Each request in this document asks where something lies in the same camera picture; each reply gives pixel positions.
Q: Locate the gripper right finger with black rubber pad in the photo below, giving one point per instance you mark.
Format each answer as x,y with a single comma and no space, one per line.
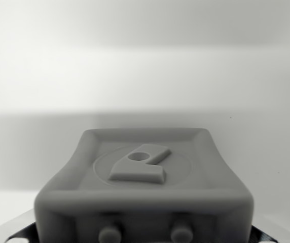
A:
274,231

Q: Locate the gripper left finger with black rubber pad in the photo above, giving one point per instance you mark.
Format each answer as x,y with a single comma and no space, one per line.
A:
15,231

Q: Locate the grey cube with studs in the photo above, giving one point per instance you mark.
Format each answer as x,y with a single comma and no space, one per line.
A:
145,184

